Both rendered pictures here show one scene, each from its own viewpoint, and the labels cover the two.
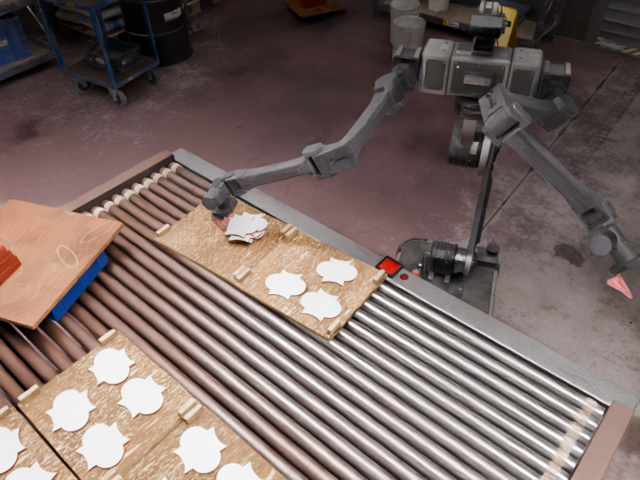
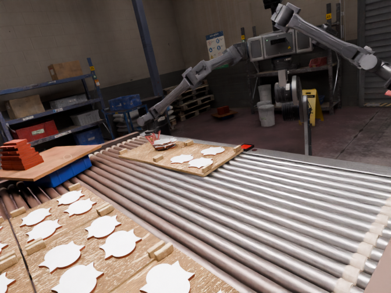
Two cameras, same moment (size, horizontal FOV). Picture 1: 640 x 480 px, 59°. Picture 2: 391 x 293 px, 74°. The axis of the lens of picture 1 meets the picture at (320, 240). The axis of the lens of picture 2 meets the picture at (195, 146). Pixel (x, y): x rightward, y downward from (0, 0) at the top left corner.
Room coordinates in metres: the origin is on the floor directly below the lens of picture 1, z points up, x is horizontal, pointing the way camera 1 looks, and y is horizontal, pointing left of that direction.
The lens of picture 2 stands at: (-0.04, -0.20, 1.46)
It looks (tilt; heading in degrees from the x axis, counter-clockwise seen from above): 18 degrees down; 9
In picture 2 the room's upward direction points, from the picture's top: 12 degrees counter-clockwise
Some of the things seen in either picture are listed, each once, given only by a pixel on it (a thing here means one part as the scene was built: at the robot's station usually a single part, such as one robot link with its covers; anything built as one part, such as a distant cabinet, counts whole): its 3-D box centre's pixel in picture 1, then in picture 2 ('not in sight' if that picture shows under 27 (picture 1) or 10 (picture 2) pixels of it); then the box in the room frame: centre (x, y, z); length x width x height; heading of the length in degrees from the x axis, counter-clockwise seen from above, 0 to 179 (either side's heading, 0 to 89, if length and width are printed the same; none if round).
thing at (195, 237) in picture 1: (225, 234); (155, 150); (1.62, 0.36, 0.93); 0.41 x 0.35 x 0.02; 53
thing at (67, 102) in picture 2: not in sight; (68, 101); (4.88, 2.96, 1.16); 0.60 x 0.40 x 0.15; 144
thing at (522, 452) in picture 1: (291, 302); (185, 168); (1.29, 0.10, 0.90); 1.95 x 0.05 x 0.05; 48
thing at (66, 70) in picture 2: not in sight; (66, 71); (5.00, 2.87, 1.74); 0.50 x 0.38 x 0.32; 141
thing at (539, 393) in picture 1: (329, 270); (209, 154); (1.44, -0.03, 0.90); 1.95 x 0.05 x 0.05; 48
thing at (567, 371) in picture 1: (350, 254); (223, 150); (1.53, -0.11, 0.89); 2.08 x 0.08 x 0.06; 48
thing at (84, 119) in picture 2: not in sight; (85, 117); (5.05, 2.82, 0.76); 0.50 x 0.36 x 0.24; 147
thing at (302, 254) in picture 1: (310, 280); (197, 157); (1.36, 0.04, 0.93); 0.41 x 0.35 x 0.02; 52
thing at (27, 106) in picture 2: not in sight; (24, 106); (4.33, 3.49, 1.26); 0.49 x 0.38 x 0.34; 147
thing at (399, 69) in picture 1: (402, 77); (238, 52); (1.82, -0.31, 1.45); 0.09 x 0.08 x 0.12; 71
